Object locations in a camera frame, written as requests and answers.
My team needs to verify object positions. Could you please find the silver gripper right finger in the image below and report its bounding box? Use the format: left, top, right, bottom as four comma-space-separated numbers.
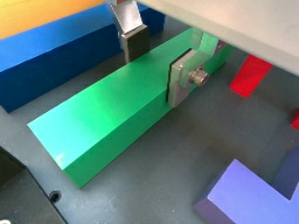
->
166, 28, 226, 108

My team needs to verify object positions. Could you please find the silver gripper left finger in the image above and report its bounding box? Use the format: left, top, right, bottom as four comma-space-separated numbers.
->
105, 0, 149, 63

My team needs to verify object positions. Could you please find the yellow slotted board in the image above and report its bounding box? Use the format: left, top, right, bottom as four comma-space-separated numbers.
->
0, 0, 104, 40

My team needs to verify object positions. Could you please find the red cross-shaped block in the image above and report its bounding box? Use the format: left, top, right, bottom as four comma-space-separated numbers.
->
228, 55, 299, 132

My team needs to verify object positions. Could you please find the blue rectangular block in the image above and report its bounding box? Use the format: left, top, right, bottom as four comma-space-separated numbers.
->
0, 3, 166, 114

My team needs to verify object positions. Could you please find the purple comb-shaped block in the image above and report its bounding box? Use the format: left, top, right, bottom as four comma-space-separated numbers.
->
192, 147, 299, 224

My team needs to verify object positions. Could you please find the black angle bracket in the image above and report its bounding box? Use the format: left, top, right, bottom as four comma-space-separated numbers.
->
0, 146, 66, 224

